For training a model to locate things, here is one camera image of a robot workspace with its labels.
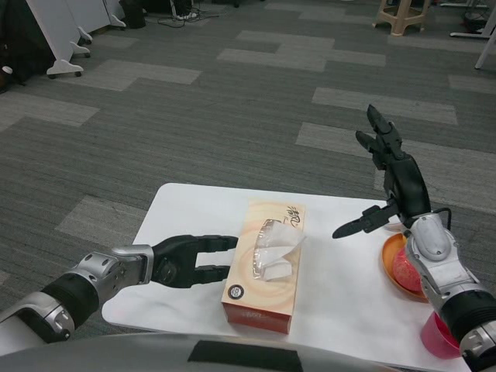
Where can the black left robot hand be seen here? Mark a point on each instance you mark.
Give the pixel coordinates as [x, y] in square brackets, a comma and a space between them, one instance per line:
[174, 259]

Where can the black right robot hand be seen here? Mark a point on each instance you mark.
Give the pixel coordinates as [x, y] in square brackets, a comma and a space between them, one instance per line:
[410, 190]

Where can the beige and red tissue box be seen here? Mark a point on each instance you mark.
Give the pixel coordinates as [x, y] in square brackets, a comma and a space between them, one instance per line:
[267, 298]

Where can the white tissue sheet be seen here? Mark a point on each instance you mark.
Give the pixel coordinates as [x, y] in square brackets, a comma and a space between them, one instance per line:
[279, 236]

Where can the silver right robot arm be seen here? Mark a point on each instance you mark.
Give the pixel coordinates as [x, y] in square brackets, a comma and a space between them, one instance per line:
[434, 240]

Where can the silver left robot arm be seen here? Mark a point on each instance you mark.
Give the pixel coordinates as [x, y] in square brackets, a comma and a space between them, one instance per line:
[108, 267]

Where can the white computer mouse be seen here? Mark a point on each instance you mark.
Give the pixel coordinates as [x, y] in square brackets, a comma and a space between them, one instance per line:
[393, 228]

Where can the orange round plate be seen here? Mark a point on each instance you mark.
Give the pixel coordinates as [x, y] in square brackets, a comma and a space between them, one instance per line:
[389, 248]

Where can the red apple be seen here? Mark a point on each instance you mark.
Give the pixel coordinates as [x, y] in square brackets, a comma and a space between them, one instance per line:
[405, 271]

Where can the silver robot chest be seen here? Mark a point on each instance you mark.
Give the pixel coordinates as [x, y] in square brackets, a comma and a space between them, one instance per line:
[116, 354]

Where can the pink plastic cup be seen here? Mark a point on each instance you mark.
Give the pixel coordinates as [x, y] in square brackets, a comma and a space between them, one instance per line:
[436, 337]

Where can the white slanted desk leg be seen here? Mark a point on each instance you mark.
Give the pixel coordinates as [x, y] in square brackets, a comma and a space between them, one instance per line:
[484, 56]

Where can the white desk foot bar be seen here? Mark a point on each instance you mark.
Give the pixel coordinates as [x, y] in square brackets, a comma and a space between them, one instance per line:
[469, 34]

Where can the beige plastic stool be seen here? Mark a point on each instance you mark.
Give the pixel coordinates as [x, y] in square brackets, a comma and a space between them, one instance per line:
[399, 17]

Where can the white partition panel on casters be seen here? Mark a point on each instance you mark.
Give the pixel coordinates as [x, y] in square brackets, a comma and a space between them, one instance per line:
[80, 49]
[118, 21]
[64, 69]
[85, 35]

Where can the white power strip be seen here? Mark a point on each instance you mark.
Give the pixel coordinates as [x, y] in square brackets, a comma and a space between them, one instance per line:
[188, 16]

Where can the black trash bin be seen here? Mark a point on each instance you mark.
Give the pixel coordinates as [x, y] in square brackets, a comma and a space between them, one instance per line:
[133, 15]

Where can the black partition screen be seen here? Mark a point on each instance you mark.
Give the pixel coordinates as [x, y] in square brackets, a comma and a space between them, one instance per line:
[23, 38]

